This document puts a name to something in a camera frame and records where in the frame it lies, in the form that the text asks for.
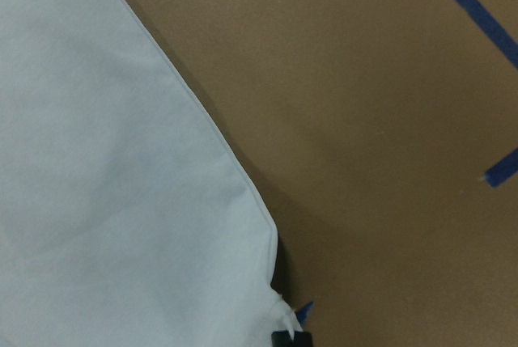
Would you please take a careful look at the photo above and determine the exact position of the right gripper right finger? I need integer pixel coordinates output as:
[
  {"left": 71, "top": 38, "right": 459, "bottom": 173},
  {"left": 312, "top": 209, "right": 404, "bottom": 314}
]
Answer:
[{"left": 292, "top": 332, "right": 312, "bottom": 347}]

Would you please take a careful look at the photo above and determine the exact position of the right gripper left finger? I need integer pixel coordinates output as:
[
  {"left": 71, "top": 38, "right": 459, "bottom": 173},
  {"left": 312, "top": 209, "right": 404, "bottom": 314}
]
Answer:
[{"left": 271, "top": 331, "right": 292, "bottom": 347}]

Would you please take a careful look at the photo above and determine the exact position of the light blue t-shirt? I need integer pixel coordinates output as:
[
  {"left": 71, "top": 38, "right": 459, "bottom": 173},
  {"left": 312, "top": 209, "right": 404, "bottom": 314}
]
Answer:
[{"left": 1, "top": 0, "right": 302, "bottom": 346}]

